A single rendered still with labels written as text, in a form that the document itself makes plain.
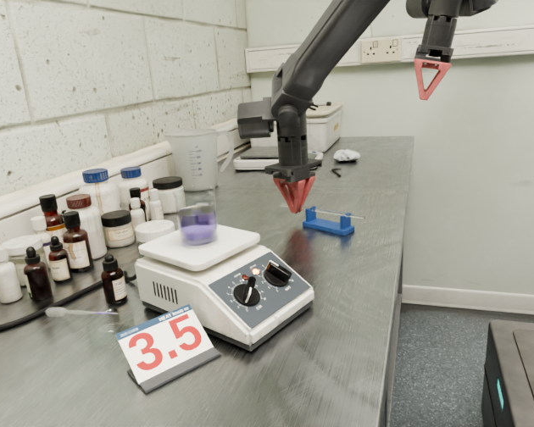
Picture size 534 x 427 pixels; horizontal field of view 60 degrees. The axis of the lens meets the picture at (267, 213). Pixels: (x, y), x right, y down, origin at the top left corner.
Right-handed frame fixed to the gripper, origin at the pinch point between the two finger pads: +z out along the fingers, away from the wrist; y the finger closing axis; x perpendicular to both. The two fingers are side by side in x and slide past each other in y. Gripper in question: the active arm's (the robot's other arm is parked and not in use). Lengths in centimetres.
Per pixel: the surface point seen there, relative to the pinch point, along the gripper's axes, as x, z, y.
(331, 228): 9.8, 1.9, 1.6
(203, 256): 15.7, -5.7, 35.5
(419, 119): -27, -4, -108
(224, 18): -79, -46, -57
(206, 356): 21.4, 2.8, 41.1
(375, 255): 21.5, 3.0, 6.1
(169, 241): 7.6, -5.8, 34.9
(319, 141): -40, -2, -61
